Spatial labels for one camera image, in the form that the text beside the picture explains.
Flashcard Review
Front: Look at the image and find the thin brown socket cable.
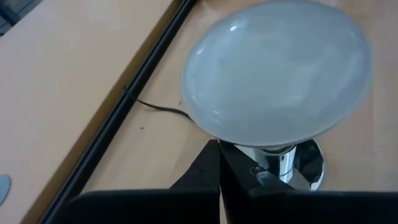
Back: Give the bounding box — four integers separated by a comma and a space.
124, 86, 195, 123

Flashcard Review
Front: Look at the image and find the grey round desk grommet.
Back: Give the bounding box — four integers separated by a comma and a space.
0, 174, 12, 207

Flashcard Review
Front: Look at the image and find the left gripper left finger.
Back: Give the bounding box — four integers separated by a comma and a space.
62, 139, 221, 224

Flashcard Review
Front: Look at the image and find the black aluminium rig frame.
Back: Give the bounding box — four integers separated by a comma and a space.
39, 0, 198, 224

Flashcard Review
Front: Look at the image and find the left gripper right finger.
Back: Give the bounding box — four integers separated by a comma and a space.
219, 139, 398, 224

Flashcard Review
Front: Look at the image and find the light beige desk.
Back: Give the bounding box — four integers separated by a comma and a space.
0, 0, 184, 224

